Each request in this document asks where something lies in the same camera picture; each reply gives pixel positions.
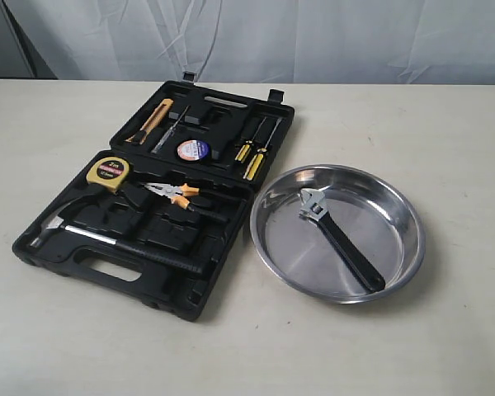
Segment adjustable wrench black handle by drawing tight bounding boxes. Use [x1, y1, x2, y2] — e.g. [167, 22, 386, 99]
[299, 187, 386, 293]

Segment black plastic tool case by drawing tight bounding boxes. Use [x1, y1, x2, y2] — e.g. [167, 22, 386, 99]
[12, 73, 295, 321]

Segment long yellow black screwdriver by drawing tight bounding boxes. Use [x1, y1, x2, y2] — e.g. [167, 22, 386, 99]
[243, 117, 283, 181]

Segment short yellow black screwdriver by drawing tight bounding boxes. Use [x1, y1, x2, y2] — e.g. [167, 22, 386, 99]
[234, 117, 265, 163]

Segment black electrical tape roll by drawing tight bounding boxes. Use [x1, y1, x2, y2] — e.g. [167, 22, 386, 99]
[177, 139, 210, 163]

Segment clear test pen screwdriver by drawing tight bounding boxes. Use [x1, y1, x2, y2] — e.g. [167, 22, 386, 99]
[151, 106, 190, 154]

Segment yellow utility knife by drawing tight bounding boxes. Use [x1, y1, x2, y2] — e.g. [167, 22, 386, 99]
[125, 98, 174, 145]

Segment round stainless steel tray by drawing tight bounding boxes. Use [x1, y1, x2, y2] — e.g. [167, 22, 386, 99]
[249, 164, 426, 304]

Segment yellow tape measure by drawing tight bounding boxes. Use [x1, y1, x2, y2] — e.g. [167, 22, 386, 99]
[86, 157, 130, 193]

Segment white wrinkled backdrop curtain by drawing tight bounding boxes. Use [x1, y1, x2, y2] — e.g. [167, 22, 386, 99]
[7, 1, 495, 84]

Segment orange handled pliers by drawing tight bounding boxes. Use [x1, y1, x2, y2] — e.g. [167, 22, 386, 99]
[142, 181, 228, 224]

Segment black handled claw hammer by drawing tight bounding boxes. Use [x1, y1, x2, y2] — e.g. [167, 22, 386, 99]
[28, 199, 204, 276]

